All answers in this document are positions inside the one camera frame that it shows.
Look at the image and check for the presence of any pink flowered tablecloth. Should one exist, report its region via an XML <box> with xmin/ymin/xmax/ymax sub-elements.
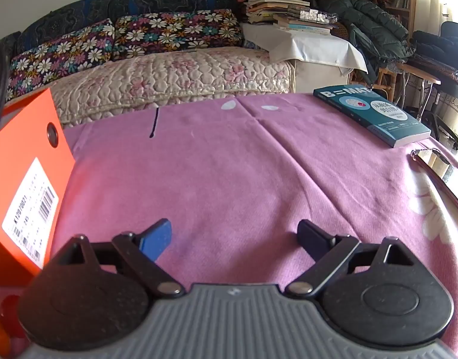
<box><xmin>18</xmin><ymin>94</ymin><xmax>458</xmax><ymax>358</ymax></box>

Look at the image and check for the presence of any orange cardboard box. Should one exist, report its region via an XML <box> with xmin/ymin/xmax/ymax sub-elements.
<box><xmin>0</xmin><ymin>89</ymin><xmax>75</xmax><ymax>287</ymax></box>

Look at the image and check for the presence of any teal paperback book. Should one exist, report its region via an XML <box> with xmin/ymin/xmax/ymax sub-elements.
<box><xmin>313</xmin><ymin>84</ymin><xmax>431</xmax><ymax>148</ymax></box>

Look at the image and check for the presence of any white cloth covered side table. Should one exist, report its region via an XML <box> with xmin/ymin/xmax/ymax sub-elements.
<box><xmin>242</xmin><ymin>24</ymin><xmax>367</xmax><ymax>93</ymax></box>

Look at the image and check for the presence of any quilted pink floral mattress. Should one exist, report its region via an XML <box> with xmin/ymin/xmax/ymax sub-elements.
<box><xmin>4</xmin><ymin>46</ymin><xmax>296</xmax><ymax>128</ymax></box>

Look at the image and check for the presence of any left floral daisy pillow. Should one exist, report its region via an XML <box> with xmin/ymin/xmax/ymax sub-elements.
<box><xmin>6</xmin><ymin>19</ymin><xmax>115</xmax><ymax>101</ymax></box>

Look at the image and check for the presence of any floral daisy pillow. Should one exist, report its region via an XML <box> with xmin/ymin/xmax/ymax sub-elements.
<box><xmin>6</xmin><ymin>19</ymin><xmax>115</xmax><ymax>101</ymax></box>
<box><xmin>112</xmin><ymin>9</ymin><xmax>244</xmax><ymax>61</ymax></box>

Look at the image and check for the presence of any right floral daisy pillow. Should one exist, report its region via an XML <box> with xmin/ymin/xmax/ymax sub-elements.
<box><xmin>112</xmin><ymin>9</ymin><xmax>244</xmax><ymax>61</ymax></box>

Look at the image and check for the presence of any dark green puffer jacket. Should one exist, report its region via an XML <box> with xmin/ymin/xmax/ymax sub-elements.
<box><xmin>311</xmin><ymin>0</ymin><xmax>415</xmax><ymax>85</ymax></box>

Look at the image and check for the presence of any dark blue back cushion left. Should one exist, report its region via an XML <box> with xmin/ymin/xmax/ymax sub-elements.
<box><xmin>17</xmin><ymin>0</ymin><xmax>112</xmax><ymax>54</ymax></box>

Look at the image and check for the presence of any stack of books and papers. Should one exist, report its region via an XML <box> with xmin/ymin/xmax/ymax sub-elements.
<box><xmin>238</xmin><ymin>0</ymin><xmax>338</xmax><ymax>33</ymax></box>

